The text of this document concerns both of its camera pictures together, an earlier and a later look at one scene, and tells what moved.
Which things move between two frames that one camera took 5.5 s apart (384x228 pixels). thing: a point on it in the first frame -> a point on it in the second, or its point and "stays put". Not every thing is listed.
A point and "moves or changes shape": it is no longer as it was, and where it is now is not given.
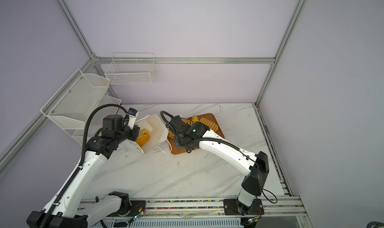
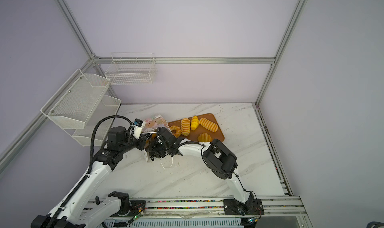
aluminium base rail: [284, 211] stays put
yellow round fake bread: [209, 124] stays put
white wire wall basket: [131, 68] stays put
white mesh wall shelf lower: [106, 105] stays put
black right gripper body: [179, 139] -> [159, 149]
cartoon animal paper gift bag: [158, 138] moves or changes shape
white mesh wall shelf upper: [71, 106] stays put
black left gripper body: [132, 134] -> [139, 143]
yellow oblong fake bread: [195, 119] stays put
